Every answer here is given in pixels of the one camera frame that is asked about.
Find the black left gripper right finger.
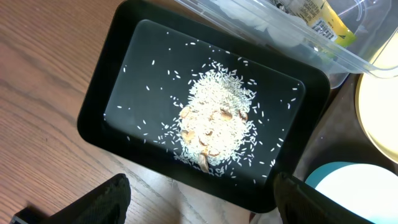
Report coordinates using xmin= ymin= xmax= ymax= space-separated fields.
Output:
xmin=273 ymin=172 xmax=371 ymax=224

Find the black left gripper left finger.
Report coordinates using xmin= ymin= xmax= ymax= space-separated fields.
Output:
xmin=10 ymin=174 xmax=131 ymax=224

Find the light blue bowl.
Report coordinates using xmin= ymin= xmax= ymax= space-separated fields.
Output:
xmin=305 ymin=162 xmax=397 ymax=223

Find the pile of rice leftovers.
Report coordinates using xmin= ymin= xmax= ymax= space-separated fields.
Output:
xmin=104 ymin=30 xmax=299 ymax=184

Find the yellow round plate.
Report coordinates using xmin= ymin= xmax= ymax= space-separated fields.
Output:
xmin=354 ymin=30 xmax=398 ymax=165

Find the green yellow snack wrapper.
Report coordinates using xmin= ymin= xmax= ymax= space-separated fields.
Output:
xmin=274 ymin=0 xmax=356 ymax=47

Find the white tissue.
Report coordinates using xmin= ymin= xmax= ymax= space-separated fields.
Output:
xmin=213 ymin=0 xmax=304 ymax=48

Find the black plastic waste tray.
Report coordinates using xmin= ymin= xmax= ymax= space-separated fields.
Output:
xmin=77 ymin=1 xmax=330 ymax=213

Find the clear plastic waste bin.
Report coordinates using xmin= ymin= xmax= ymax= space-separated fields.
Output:
xmin=177 ymin=0 xmax=397 ymax=88

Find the dark brown serving tray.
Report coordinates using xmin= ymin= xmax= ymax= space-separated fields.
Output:
xmin=294 ymin=75 xmax=397 ymax=182

